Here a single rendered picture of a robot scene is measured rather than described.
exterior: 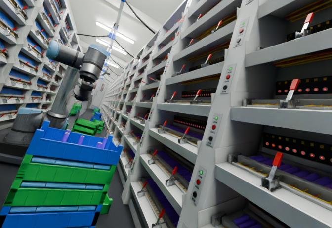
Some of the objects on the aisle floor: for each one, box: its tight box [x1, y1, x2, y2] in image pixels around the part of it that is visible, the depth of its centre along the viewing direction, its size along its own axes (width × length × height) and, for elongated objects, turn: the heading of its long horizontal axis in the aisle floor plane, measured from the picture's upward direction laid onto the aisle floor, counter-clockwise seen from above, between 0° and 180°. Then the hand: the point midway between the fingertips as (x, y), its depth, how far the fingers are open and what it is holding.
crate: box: [100, 193, 113, 214], centre depth 94 cm, size 30×20×8 cm
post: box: [177, 0, 299, 228], centre depth 63 cm, size 20×9×181 cm, turn 3°
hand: (73, 115), depth 65 cm, fingers open, 3 cm apart
